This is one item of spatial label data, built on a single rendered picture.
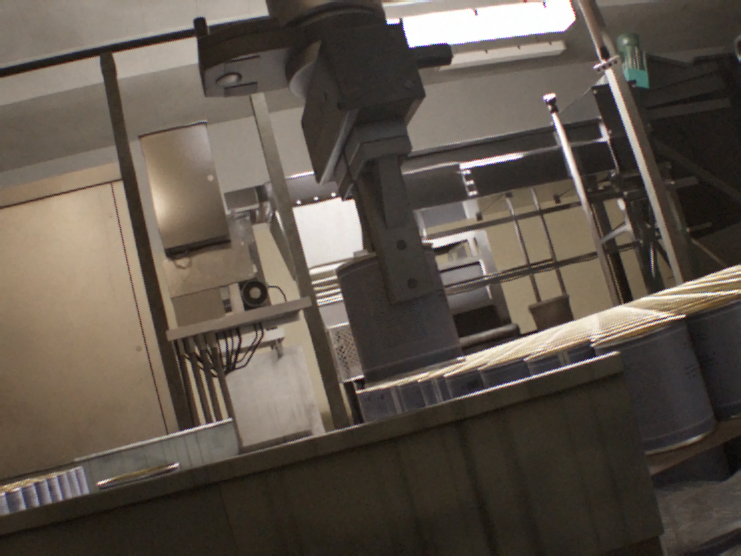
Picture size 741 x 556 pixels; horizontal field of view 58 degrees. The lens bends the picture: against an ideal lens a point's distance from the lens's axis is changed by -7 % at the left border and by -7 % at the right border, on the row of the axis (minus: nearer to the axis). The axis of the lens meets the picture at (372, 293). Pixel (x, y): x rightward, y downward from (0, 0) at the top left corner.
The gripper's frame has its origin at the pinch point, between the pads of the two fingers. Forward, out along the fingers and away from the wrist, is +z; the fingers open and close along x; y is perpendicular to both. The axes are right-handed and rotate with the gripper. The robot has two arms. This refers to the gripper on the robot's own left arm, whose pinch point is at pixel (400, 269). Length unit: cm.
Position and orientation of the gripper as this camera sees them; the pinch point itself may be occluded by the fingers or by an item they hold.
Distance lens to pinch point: 43.9
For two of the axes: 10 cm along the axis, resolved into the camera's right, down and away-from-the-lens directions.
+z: 2.6, 9.6, -1.1
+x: -1.9, 1.7, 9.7
